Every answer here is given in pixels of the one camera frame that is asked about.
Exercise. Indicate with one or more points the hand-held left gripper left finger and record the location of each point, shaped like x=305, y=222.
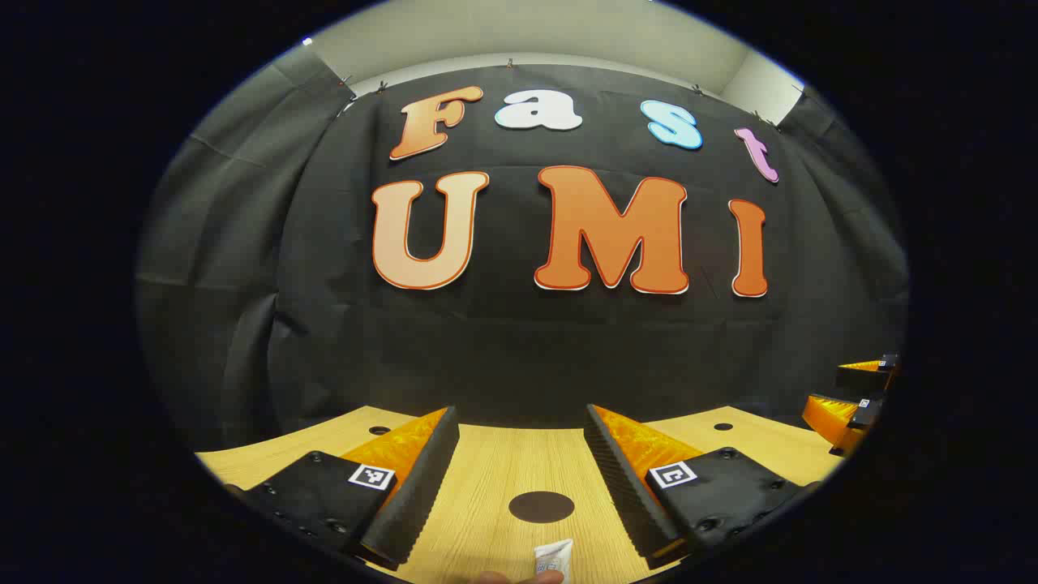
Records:
x=418, y=487

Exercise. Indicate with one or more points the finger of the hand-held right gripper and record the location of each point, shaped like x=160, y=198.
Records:
x=864, y=375
x=839, y=418

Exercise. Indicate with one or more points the white toothpaste tube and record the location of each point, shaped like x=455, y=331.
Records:
x=555, y=558

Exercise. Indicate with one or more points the black backdrop cloth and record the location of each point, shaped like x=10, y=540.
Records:
x=519, y=349

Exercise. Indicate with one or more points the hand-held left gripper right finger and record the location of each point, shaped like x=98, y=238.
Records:
x=624, y=487

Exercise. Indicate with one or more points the wooden desktop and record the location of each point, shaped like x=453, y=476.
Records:
x=495, y=470

